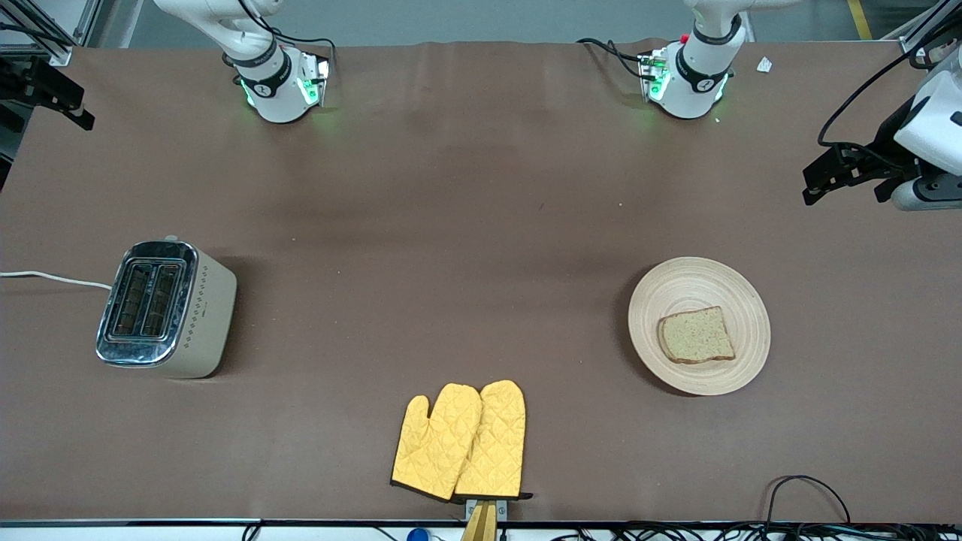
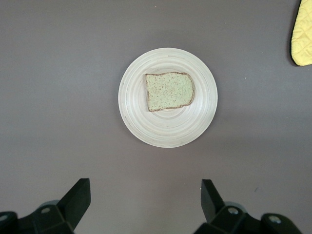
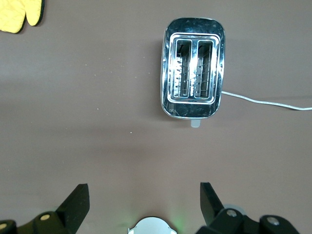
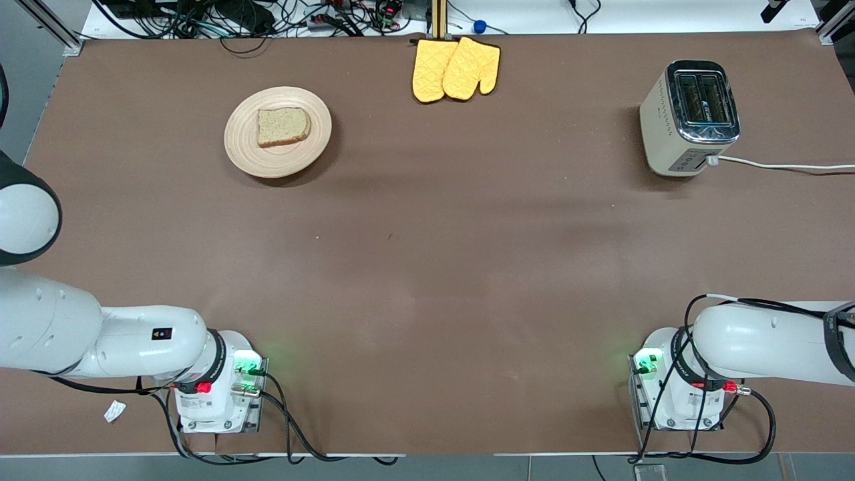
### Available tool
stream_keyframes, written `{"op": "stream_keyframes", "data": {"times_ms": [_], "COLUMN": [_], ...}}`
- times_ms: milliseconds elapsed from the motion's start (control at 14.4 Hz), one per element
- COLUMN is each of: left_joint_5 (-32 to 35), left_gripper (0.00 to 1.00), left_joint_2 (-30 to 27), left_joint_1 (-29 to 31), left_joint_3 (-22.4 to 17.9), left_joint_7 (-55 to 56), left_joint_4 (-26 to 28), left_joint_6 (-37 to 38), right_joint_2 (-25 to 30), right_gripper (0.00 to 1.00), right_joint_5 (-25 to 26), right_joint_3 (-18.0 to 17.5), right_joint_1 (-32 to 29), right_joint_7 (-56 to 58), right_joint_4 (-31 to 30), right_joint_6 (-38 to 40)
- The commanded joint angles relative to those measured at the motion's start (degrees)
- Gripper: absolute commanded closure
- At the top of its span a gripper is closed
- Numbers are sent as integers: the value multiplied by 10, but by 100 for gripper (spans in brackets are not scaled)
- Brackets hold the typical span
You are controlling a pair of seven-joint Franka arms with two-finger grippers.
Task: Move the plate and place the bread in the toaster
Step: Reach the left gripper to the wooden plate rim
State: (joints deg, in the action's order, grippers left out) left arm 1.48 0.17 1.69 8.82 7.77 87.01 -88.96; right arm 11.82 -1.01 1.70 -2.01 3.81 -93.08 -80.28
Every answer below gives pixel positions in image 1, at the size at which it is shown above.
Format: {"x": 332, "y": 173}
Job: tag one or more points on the small blue round object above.
{"x": 417, "y": 536}

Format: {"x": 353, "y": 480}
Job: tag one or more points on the brown bread slice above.
{"x": 695, "y": 336}

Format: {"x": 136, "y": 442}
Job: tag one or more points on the yellow quilted oven mitt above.
{"x": 496, "y": 443}
{"x": 436, "y": 443}

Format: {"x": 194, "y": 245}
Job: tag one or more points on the aluminium frame profile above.
{"x": 921, "y": 34}
{"x": 56, "y": 52}

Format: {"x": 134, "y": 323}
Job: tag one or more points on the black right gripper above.
{"x": 30, "y": 81}

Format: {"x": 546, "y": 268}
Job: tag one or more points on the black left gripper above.
{"x": 885, "y": 147}

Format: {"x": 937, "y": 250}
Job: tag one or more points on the wooden clamp with metal bracket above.
{"x": 481, "y": 526}

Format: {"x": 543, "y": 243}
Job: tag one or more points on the brown table cover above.
{"x": 481, "y": 188}

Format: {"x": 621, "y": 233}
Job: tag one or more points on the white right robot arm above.
{"x": 274, "y": 90}

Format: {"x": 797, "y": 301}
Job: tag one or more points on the cream chrome two-slot toaster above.
{"x": 207, "y": 315}

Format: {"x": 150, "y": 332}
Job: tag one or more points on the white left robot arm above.
{"x": 703, "y": 75}

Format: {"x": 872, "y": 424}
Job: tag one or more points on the round wooden plate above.
{"x": 699, "y": 285}

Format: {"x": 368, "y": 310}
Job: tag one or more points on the small white paper scrap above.
{"x": 764, "y": 64}

